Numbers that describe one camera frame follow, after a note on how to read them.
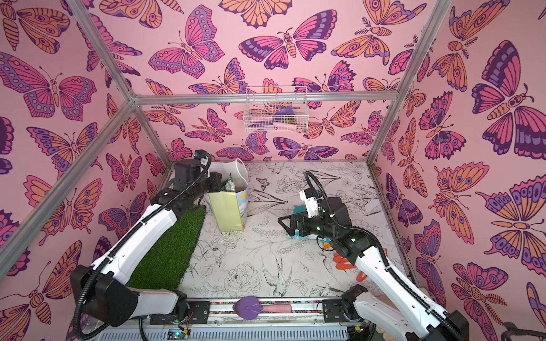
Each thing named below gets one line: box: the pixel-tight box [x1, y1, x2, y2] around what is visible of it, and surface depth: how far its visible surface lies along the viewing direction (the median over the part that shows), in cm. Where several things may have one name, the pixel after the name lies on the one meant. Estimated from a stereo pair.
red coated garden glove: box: [332, 252, 369, 283], surface depth 85 cm
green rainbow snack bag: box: [221, 171, 236, 192], surface depth 85 cm
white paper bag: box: [207, 159, 250, 232], surface depth 83 cm
